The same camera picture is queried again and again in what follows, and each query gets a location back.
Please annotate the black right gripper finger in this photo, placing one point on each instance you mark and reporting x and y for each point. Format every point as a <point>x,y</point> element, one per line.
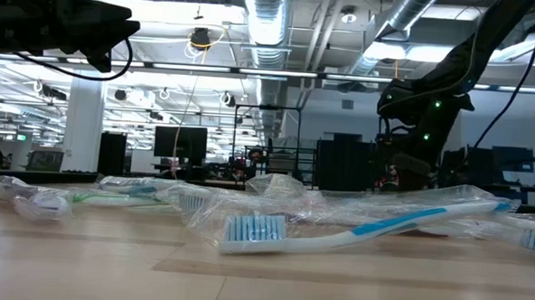
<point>393,173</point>
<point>418,177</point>

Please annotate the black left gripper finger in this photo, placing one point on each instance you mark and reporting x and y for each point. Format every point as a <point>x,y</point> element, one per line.
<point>106,9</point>
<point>114,32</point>

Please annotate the green white toothbrush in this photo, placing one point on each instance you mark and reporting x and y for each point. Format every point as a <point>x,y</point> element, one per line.
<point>111,200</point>

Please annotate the purple white toothbrush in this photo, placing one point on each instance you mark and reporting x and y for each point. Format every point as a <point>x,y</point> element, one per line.
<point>43,205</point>

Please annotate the dark blue monitor on arm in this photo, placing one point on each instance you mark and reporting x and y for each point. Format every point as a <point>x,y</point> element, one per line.
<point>511,158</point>

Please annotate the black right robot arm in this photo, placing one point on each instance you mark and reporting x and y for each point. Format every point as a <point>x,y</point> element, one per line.
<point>456,72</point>

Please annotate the black partition cabinet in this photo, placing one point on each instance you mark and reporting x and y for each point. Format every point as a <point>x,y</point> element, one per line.
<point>343,167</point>

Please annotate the white square pillar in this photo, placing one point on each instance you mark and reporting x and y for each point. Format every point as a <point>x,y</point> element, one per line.
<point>83,124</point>

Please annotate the green exit sign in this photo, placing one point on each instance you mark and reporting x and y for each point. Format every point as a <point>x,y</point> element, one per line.
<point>21,137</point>

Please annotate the black tall cabinet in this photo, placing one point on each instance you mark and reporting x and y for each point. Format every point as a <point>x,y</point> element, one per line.
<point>112,154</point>

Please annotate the black computer monitor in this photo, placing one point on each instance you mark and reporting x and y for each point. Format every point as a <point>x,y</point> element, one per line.
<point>179,141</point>

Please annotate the round ceiling fixture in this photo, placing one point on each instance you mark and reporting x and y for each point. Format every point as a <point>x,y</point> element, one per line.
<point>348,17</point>

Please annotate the long ceiling light strip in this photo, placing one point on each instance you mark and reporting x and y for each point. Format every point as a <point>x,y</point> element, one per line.
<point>275,72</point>

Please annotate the black ceiling camera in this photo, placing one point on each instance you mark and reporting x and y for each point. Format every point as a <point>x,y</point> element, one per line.
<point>200,37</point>

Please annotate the black metal stand frame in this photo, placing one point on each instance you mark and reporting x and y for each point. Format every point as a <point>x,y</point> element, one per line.
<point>269,107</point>

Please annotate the silver ribbed air duct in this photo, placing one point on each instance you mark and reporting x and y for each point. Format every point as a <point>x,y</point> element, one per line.
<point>267,23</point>

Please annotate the black aluminium table frame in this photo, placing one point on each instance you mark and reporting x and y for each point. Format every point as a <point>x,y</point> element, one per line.
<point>44,177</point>

